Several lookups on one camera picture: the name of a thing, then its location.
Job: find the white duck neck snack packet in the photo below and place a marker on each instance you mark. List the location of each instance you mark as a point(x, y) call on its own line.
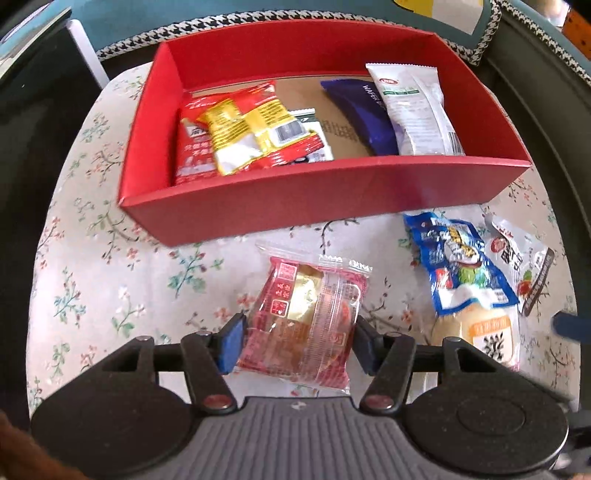
point(524, 260)

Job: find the dark green sofa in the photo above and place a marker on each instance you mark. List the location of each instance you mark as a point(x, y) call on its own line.
point(544, 84)

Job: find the green white Kaprons wafer packet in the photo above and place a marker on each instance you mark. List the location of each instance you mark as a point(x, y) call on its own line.
point(308, 118)

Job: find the person's left hand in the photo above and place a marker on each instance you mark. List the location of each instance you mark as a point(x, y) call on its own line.
point(22, 458)

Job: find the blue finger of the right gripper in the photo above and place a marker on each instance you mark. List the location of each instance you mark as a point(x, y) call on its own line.
point(573, 327)

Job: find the teal lion sofa cover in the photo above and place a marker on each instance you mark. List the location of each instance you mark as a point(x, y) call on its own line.
point(118, 27)

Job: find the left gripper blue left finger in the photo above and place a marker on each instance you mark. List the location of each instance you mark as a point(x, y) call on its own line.
point(228, 343)

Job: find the white silver snack packet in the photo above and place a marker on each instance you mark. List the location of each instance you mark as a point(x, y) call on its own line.
point(414, 102)

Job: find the blue sausage snack packet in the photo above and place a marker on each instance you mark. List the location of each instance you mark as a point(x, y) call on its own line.
point(461, 274)

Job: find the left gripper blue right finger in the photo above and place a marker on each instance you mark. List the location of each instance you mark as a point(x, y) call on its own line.
point(368, 346)

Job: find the blue wafer biscuit packet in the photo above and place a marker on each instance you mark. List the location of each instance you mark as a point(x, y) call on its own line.
point(362, 105)

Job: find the floral tablecloth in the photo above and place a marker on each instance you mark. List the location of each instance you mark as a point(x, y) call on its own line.
point(100, 279)

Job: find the black side table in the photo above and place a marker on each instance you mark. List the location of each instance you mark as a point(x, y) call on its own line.
point(49, 80)

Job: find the orange plastic basket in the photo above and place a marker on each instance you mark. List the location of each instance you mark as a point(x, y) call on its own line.
point(577, 30)

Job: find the red cardboard box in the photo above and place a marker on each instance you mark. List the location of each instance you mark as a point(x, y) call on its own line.
point(296, 53)

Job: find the red yellow snack packet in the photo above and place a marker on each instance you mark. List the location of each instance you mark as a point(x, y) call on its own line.
point(251, 129)

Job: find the round bun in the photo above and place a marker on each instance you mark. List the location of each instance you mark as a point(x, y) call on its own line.
point(495, 332)

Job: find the red clear pastry packet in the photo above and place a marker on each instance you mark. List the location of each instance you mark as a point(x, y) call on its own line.
point(300, 328)

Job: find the red crown spicy strip packet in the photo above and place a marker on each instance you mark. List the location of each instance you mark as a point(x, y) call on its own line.
point(194, 151)

